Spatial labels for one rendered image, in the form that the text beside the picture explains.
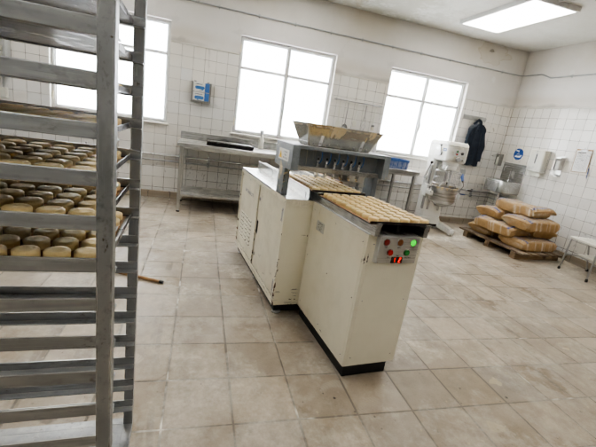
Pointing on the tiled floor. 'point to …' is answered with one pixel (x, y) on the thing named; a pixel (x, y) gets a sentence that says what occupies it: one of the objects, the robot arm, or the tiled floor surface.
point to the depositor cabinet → (273, 237)
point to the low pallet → (511, 247)
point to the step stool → (583, 254)
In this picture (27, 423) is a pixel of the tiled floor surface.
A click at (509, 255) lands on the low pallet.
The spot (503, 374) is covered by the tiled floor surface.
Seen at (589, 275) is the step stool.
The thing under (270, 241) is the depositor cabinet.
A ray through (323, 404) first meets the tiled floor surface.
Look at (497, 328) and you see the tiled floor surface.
